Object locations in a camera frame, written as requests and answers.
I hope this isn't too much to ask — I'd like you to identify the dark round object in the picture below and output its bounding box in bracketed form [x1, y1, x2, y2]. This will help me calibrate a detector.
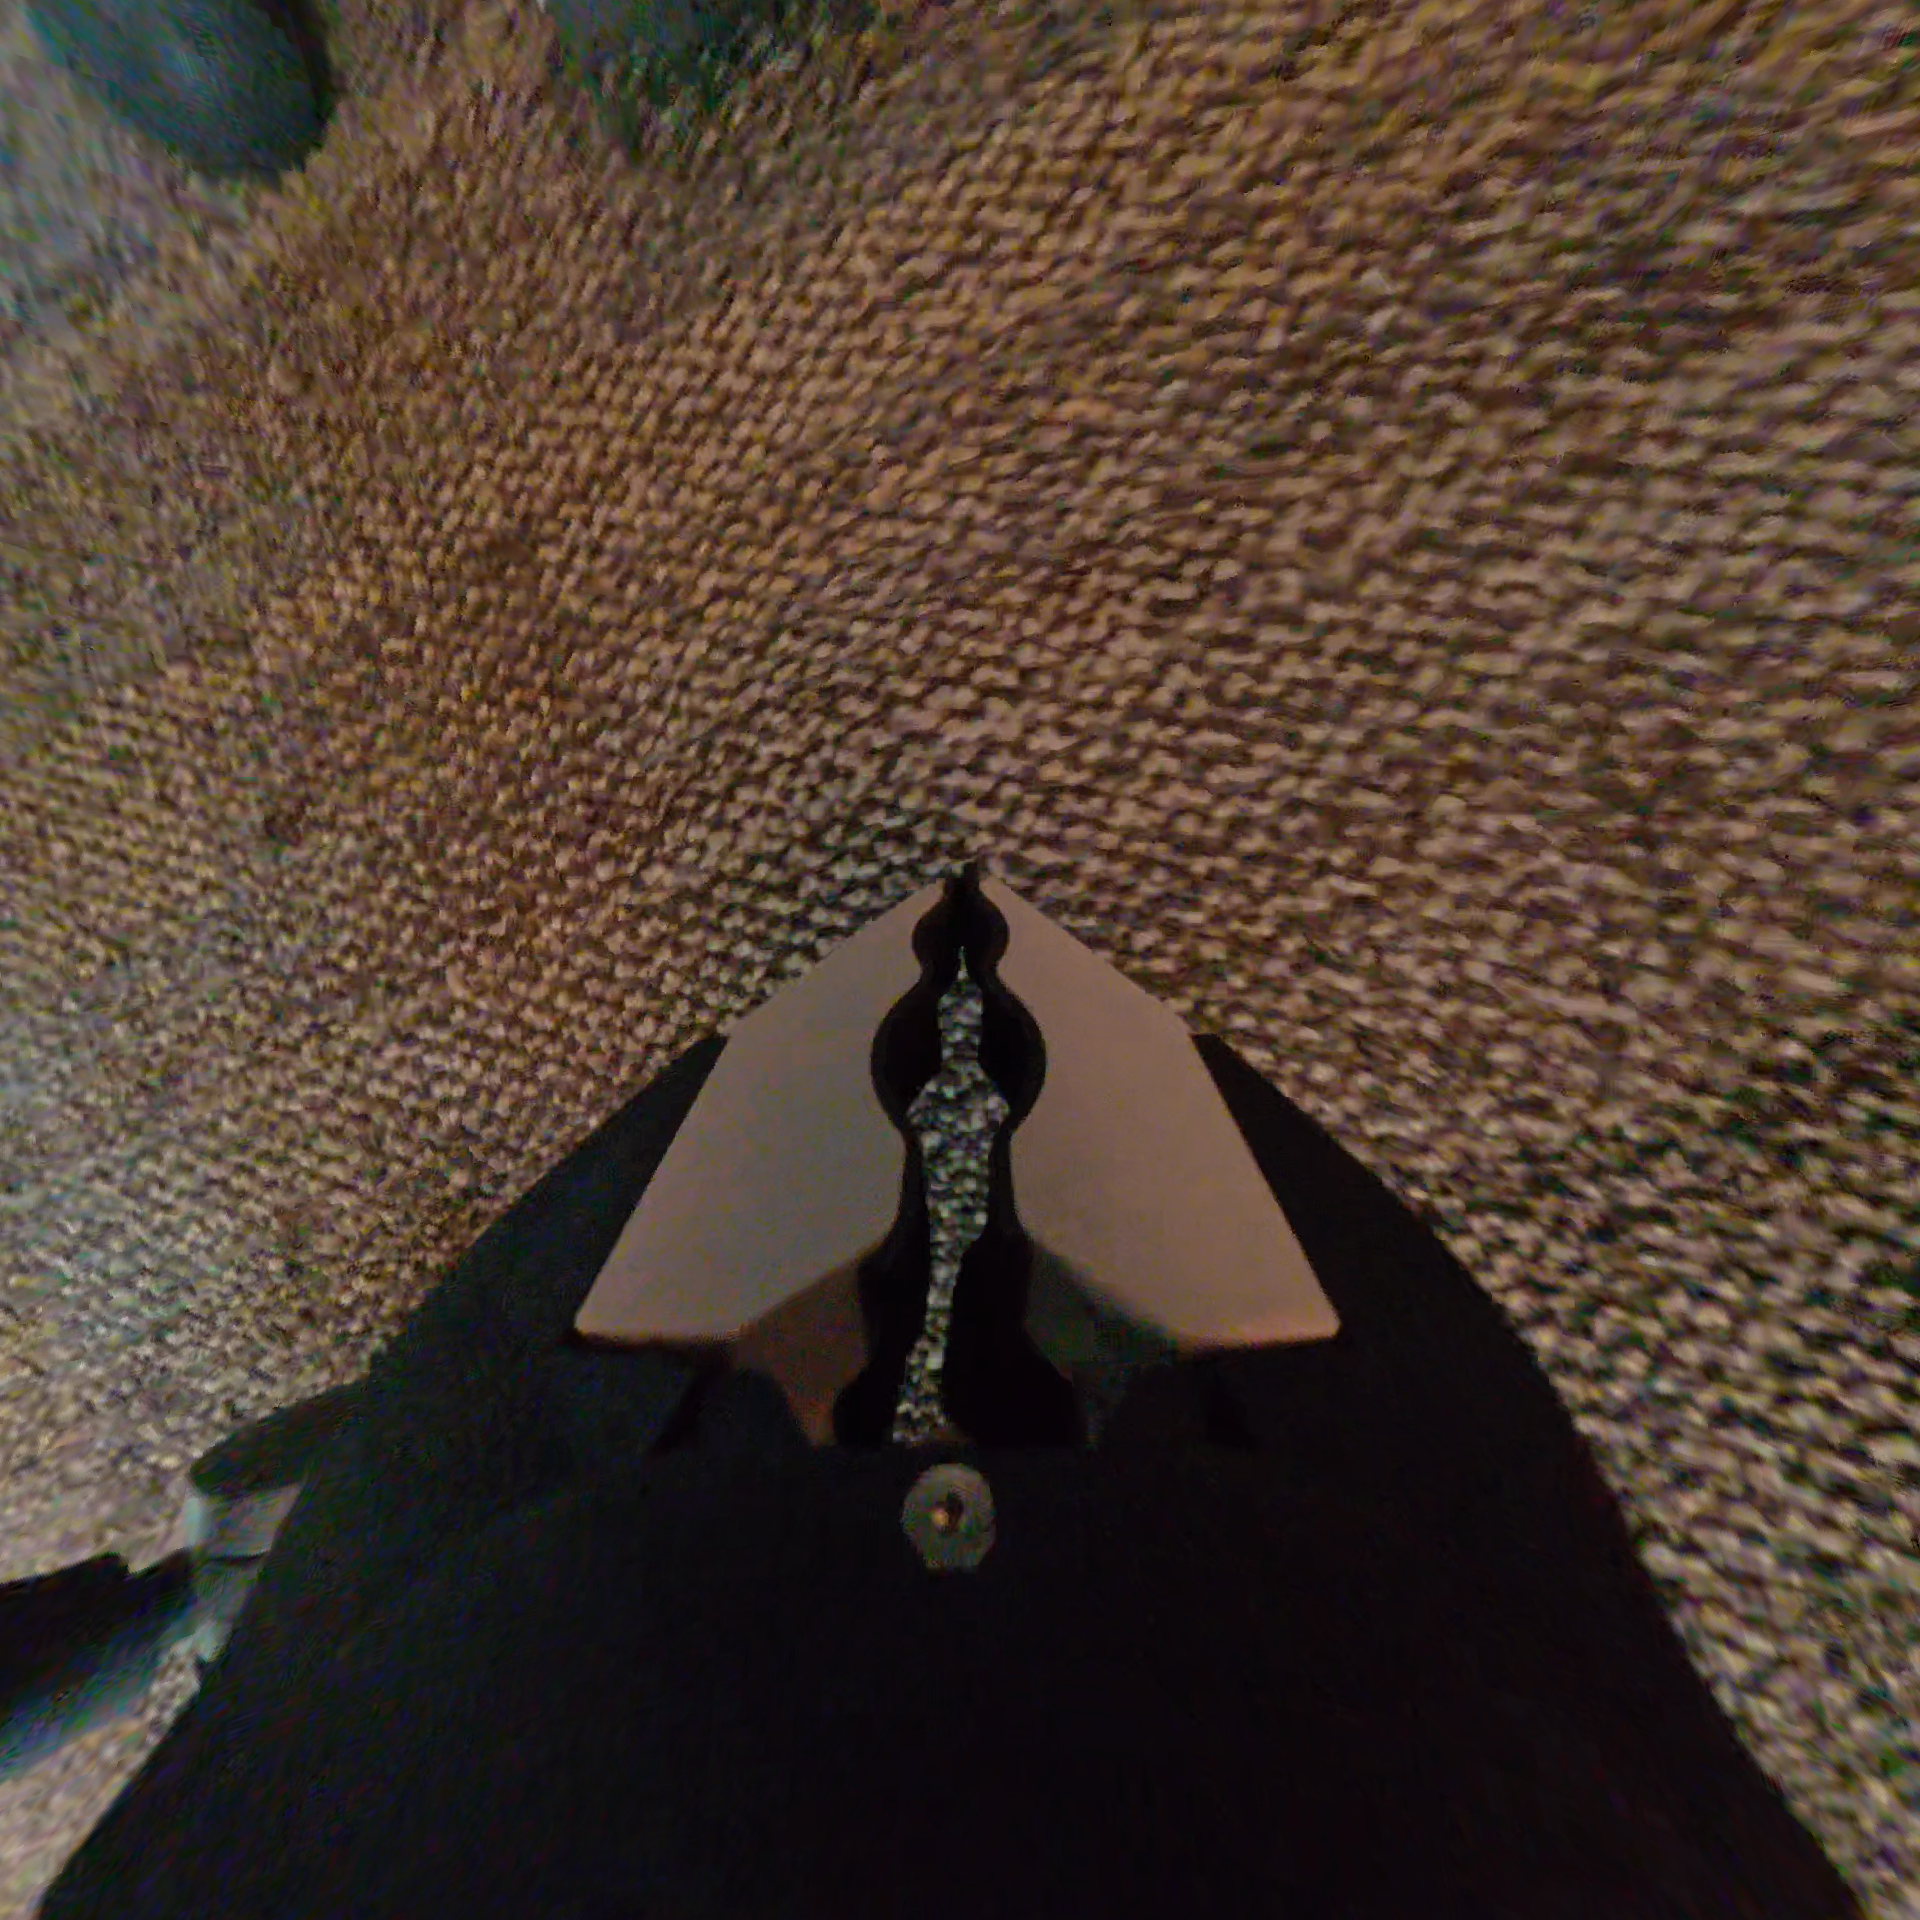
[30, 0, 341, 174]

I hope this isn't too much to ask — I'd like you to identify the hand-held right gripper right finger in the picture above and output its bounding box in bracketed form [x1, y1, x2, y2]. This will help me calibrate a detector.
[967, 866, 1340, 1360]

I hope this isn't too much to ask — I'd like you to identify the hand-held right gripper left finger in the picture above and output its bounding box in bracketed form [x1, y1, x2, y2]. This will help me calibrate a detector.
[575, 871, 971, 1363]

